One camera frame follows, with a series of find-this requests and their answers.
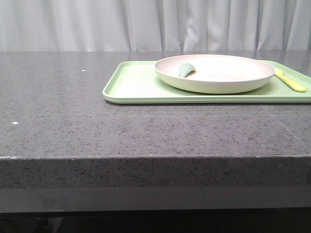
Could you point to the green plastic spoon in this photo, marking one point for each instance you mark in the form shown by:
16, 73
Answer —
185, 70

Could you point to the grey curtain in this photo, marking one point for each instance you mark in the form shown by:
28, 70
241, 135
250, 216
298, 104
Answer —
154, 25

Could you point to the beige round plate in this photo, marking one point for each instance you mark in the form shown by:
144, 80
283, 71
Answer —
215, 74

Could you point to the light green tray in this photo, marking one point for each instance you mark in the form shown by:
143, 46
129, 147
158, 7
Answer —
136, 82

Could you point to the yellow plastic fork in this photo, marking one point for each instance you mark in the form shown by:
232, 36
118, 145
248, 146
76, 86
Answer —
289, 82

